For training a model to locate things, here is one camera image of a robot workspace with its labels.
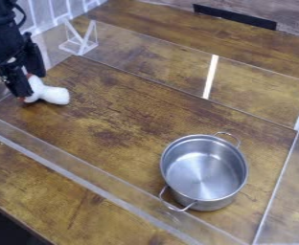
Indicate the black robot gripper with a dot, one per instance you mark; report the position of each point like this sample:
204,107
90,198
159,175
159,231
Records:
17,45

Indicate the white plush mushroom red cap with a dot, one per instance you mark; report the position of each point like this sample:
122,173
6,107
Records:
54,95

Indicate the silver metal pot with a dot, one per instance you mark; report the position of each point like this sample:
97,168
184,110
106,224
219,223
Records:
204,171

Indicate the black bar on table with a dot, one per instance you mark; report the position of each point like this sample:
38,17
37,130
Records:
236,17

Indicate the clear acrylic triangle bracket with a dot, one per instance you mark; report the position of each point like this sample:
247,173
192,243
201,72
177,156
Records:
80,44

